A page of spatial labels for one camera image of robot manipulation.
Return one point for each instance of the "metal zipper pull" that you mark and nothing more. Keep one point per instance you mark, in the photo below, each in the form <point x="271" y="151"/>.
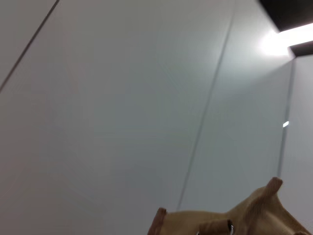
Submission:
<point x="231" y="230"/>

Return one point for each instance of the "khaki fabric food bag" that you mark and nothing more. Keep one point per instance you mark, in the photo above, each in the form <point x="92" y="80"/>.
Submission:
<point x="256" y="215"/>

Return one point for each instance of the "white ceiling light strip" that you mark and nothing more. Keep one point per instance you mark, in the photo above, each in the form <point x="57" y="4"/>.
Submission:
<point x="293" y="36"/>

